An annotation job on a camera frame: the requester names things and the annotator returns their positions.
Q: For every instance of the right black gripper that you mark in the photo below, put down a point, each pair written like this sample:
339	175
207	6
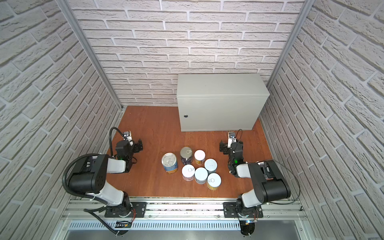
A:
225	146

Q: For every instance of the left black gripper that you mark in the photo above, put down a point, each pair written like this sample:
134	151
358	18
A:
137	145

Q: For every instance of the blue label soup can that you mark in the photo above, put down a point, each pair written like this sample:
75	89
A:
169	162

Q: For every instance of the dark purple label can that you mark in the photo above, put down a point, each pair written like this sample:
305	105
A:
186	154

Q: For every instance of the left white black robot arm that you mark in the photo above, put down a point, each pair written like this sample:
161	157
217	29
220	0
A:
86	177

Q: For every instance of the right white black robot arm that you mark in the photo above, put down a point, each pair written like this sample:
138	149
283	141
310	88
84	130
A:
268	182

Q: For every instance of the silver top can right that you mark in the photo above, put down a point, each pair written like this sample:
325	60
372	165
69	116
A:
211	166

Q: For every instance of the silver can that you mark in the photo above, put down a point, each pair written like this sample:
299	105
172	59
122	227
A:
211	166
201	175

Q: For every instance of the white lid orange can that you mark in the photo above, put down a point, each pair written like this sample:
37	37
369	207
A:
199	157

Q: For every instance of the silver top centre can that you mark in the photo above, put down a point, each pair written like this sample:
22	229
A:
201	175

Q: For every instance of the yellow label pull-tab can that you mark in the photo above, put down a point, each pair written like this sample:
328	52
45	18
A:
214	181

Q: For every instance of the white lid purple can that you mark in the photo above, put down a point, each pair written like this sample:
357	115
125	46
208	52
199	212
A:
188	173

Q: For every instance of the grey metal cabinet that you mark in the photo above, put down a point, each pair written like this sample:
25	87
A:
220	102

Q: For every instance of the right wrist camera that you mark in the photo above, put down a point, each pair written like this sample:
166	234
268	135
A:
231	139

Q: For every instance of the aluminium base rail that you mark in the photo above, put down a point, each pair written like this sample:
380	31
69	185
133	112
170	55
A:
158	208

